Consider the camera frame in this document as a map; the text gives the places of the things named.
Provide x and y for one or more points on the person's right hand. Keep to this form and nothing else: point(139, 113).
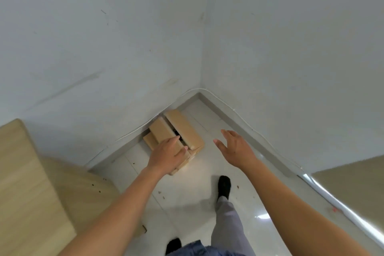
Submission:
point(238, 150)

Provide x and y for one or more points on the person's left hand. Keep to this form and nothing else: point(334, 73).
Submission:
point(166, 156)

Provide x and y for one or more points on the person's left forearm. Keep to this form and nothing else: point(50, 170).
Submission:
point(114, 213)

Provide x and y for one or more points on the person's right forearm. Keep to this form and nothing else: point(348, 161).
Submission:
point(294, 213)

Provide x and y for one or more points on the person's right black sock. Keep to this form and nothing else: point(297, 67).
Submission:
point(224, 186)

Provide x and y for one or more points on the person's grey trousers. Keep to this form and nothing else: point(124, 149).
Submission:
point(228, 228)

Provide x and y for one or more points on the beige door panel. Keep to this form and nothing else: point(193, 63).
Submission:
point(354, 189)

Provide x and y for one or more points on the light wooden table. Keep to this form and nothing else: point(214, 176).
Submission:
point(18, 174)

